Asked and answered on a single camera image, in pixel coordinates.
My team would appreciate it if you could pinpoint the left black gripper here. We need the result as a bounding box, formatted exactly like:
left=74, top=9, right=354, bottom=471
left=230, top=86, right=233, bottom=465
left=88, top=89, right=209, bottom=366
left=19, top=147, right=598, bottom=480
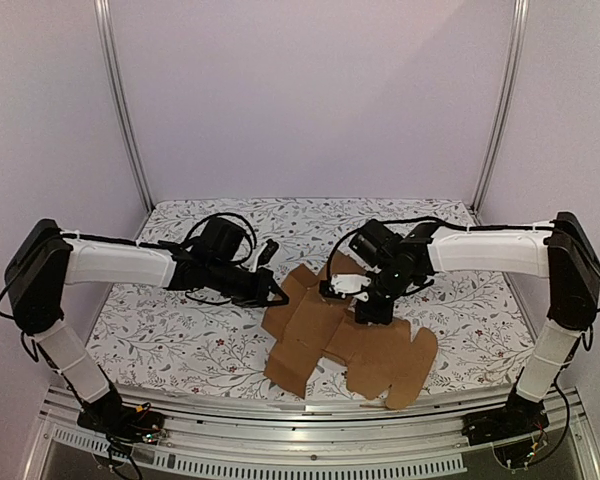
left=206, top=257, right=288, bottom=308

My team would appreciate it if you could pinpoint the brown cardboard box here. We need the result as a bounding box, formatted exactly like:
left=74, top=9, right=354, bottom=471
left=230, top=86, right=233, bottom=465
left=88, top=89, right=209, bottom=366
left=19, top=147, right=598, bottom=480
left=262, top=264, right=438, bottom=410

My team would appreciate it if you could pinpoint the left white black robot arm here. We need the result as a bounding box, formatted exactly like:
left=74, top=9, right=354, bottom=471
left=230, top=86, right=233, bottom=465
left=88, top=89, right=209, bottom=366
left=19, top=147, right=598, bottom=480
left=0, top=212, right=289, bottom=434

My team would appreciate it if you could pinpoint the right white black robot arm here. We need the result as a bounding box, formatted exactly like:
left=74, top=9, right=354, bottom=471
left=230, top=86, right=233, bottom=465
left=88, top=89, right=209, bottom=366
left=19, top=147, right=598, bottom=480
left=328, top=212, right=600, bottom=436

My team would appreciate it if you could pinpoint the floral patterned table mat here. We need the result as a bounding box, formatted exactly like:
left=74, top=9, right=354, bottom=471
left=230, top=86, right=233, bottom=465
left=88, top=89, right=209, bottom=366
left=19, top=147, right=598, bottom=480
left=87, top=198, right=534, bottom=401

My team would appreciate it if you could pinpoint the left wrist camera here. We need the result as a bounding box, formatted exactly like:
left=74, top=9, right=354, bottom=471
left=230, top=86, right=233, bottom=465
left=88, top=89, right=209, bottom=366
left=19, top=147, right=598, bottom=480
left=250, top=239, right=279, bottom=272

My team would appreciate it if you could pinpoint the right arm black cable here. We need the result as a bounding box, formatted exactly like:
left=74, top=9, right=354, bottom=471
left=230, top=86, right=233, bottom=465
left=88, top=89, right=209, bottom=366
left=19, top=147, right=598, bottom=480
left=326, top=215, right=556, bottom=281

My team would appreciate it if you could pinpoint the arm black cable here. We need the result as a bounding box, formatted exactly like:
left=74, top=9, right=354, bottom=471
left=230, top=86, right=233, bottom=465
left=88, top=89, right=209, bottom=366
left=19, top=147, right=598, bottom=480
left=326, top=215, right=556, bottom=281
left=184, top=212, right=261, bottom=266

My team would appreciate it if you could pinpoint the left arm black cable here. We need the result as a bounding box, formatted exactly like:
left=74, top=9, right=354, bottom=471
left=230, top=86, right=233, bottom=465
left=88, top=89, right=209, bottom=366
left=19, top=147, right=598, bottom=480
left=184, top=212, right=261, bottom=266

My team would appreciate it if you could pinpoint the aluminium front rail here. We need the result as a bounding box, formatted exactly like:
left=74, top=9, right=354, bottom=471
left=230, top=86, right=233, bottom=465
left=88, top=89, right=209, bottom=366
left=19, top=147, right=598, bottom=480
left=23, top=386, right=600, bottom=479

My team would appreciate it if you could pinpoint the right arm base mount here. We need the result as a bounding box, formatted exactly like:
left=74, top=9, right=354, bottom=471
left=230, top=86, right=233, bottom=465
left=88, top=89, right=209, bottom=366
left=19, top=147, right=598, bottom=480
left=461, top=386, right=549, bottom=446

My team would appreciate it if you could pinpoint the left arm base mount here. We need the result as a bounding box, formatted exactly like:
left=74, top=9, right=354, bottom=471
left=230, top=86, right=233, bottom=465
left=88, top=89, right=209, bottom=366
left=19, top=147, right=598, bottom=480
left=77, top=391, right=165, bottom=443

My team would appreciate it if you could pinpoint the right aluminium frame post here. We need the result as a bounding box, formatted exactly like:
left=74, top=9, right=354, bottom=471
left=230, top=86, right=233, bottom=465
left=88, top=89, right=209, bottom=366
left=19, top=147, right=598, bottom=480
left=470, top=0, right=530, bottom=216

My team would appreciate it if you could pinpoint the aluminium frame post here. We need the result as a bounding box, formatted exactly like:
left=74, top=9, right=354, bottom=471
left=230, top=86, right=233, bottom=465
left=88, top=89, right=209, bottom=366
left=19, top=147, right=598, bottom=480
left=93, top=0, right=155, bottom=213
left=470, top=0, right=530, bottom=216

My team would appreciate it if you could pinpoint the left aluminium frame post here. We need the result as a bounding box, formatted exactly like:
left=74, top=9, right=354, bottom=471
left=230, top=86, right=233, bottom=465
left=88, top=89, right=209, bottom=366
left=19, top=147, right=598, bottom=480
left=93, top=0, right=155, bottom=213

